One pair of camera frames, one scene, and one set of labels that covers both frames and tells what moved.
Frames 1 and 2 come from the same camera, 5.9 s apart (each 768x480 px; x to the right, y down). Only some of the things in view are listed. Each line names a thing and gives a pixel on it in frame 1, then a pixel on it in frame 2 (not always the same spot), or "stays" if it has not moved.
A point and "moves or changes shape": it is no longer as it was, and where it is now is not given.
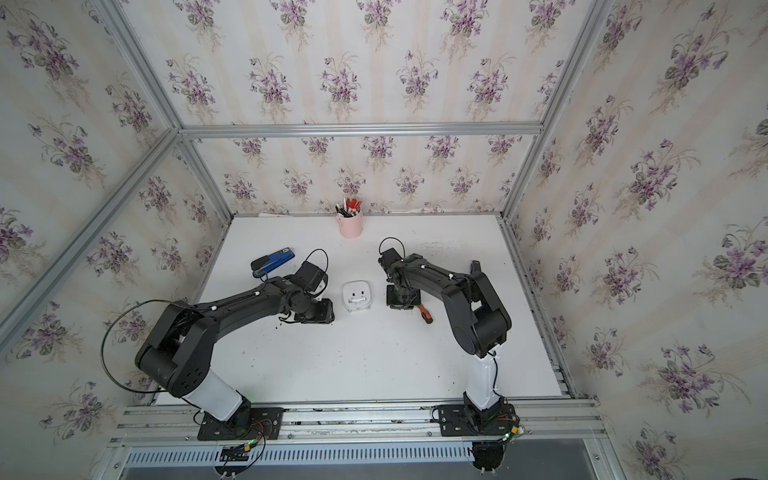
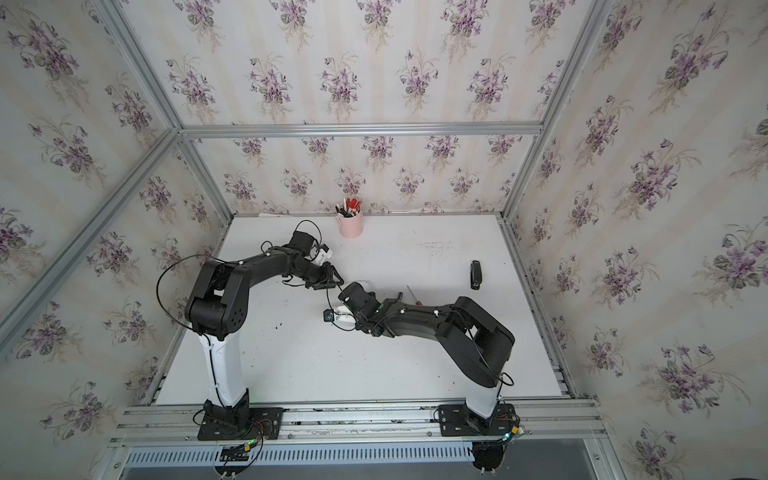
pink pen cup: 351,227 stays
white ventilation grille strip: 304,454 stays
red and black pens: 350,208 stays
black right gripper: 412,300 -> 357,327
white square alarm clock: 356,295 moves or changes shape
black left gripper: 326,316 -> 326,279
